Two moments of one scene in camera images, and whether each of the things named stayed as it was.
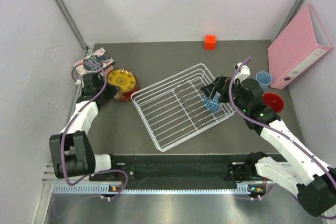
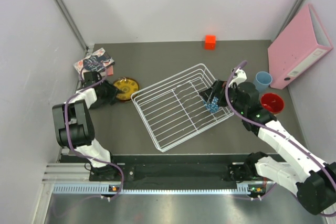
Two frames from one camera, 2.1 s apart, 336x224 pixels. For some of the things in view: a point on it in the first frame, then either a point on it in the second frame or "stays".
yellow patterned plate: [122, 78] to [129, 85]
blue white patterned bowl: [212, 103] stays
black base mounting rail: [170, 168] stays
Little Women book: [100, 57] stays
